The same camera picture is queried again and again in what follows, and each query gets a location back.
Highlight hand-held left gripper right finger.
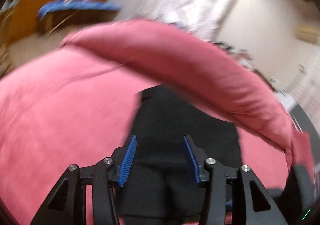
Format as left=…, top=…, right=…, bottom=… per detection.
left=183, top=134, right=288, bottom=225

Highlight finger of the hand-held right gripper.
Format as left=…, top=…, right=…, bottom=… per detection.
left=265, top=188, right=288, bottom=198

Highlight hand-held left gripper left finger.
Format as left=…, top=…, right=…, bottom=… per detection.
left=30, top=134, right=137, bottom=225

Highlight black pants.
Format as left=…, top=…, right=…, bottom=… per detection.
left=116, top=84, right=243, bottom=220

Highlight pink quilt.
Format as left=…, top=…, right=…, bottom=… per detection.
left=60, top=19, right=295, bottom=152

